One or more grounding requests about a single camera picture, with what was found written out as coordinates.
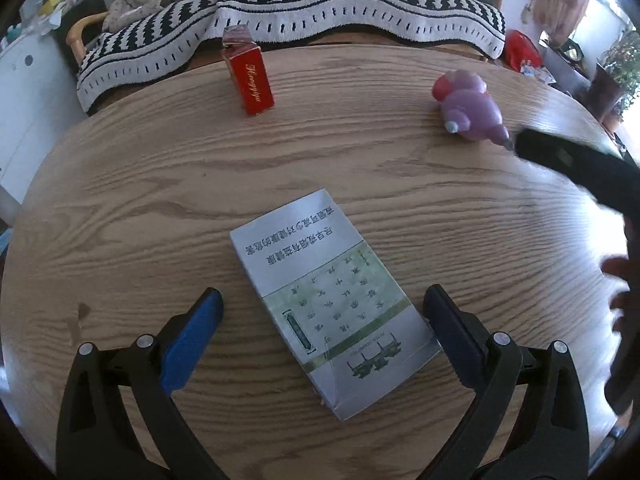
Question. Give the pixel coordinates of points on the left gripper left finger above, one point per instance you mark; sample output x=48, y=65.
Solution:
x=95, y=439

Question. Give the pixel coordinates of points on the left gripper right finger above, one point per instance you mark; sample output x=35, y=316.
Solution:
x=550, y=437

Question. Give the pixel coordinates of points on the person's right hand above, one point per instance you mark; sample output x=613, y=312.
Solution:
x=622, y=388

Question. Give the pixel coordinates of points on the potted plant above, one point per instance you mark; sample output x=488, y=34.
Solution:
x=615, y=86

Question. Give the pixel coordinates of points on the purple toy figure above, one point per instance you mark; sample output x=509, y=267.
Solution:
x=468, y=110

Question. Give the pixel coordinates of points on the red plastic bag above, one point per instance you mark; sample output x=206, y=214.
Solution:
x=520, y=51

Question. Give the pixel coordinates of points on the silver green cigarette carton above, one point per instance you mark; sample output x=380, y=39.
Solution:
x=352, y=329

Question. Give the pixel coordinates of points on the white cabinet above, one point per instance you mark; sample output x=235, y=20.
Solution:
x=38, y=105

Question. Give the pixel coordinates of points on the red cigarette box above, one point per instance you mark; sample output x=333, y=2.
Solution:
x=246, y=66

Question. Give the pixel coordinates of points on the black white striped blanket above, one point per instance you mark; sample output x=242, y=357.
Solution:
x=280, y=10

